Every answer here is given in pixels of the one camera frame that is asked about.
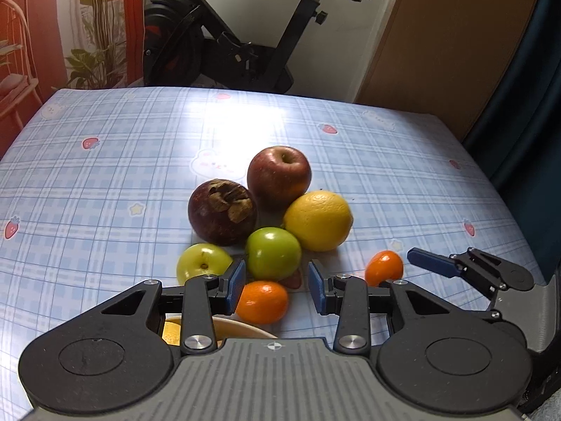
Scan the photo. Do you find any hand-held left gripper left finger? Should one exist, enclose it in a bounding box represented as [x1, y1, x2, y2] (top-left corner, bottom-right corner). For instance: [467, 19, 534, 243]
[100, 259, 247, 357]

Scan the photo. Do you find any white shallow bowl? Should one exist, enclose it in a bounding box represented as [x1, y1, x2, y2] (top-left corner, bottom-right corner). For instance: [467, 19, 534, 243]
[162, 313, 277, 346]

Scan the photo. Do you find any wooden panel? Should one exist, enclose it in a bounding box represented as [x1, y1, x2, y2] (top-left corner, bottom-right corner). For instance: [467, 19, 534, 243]
[354, 0, 546, 142]

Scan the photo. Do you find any small orange tangerine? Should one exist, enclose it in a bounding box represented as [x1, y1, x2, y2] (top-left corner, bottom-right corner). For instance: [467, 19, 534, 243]
[235, 281, 290, 326]
[365, 250, 404, 288]

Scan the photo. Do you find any green jujube fruit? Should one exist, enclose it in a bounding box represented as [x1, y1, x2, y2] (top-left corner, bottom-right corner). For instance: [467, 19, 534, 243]
[244, 227, 303, 281]

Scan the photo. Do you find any black exercise bike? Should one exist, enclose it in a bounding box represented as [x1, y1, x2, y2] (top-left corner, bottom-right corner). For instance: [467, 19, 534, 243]
[142, 0, 380, 95]

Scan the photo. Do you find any red apple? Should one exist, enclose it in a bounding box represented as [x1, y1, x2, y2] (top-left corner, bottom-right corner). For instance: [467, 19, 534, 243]
[246, 145, 313, 211]

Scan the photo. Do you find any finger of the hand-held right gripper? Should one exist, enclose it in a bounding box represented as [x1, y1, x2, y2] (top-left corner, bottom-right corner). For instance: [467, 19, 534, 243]
[407, 248, 512, 321]

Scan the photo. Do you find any dark blue curtain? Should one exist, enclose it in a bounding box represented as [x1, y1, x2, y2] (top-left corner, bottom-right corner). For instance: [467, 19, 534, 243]
[462, 0, 561, 282]

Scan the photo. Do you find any yellow lemon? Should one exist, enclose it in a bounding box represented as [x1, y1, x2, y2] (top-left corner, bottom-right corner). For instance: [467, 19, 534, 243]
[283, 190, 354, 253]
[162, 316, 183, 345]

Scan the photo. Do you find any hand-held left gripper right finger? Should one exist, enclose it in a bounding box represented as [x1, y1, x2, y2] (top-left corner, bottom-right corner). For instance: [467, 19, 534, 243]
[307, 260, 483, 357]

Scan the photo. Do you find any yellow-green jujube fruit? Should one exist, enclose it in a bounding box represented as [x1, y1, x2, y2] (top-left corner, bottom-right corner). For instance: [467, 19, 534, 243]
[176, 243, 234, 286]

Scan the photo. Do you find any dark purple mangosteen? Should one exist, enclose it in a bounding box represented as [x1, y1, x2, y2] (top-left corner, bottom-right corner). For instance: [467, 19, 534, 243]
[188, 178, 258, 246]

